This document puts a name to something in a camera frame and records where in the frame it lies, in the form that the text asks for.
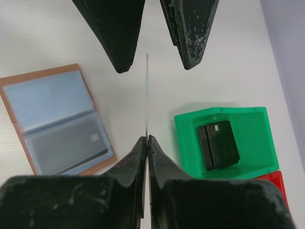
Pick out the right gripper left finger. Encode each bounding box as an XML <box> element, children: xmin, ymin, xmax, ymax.
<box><xmin>0</xmin><ymin>137</ymin><xmax>147</xmax><ymax>229</ymax></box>

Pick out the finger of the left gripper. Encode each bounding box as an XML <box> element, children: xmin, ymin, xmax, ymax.
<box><xmin>73</xmin><ymin>0</ymin><xmax>145</xmax><ymax>73</ymax></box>
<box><xmin>160</xmin><ymin>0</ymin><xmax>219</xmax><ymax>70</ymax></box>

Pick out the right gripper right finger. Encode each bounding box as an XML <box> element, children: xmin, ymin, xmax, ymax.
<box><xmin>147</xmin><ymin>136</ymin><xmax>295</xmax><ymax>229</ymax></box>

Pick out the black credit card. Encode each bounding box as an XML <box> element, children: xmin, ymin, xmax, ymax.
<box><xmin>145</xmin><ymin>54</ymin><xmax>149</xmax><ymax>141</ymax></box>

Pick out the red plastic bin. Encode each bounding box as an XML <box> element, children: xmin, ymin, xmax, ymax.
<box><xmin>255</xmin><ymin>170</ymin><xmax>290</xmax><ymax>210</ymax></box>

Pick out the green plastic bin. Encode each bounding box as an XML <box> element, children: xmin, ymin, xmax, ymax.
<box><xmin>174</xmin><ymin>107</ymin><xmax>279</xmax><ymax>179</ymax></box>

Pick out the brown leather card holder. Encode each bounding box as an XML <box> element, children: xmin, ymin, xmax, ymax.
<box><xmin>0</xmin><ymin>63</ymin><xmax>117</xmax><ymax>175</ymax></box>

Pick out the black cards stack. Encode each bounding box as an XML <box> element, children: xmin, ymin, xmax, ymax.
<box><xmin>197</xmin><ymin>120</ymin><xmax>240</xmax><ymax>171</ymax></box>

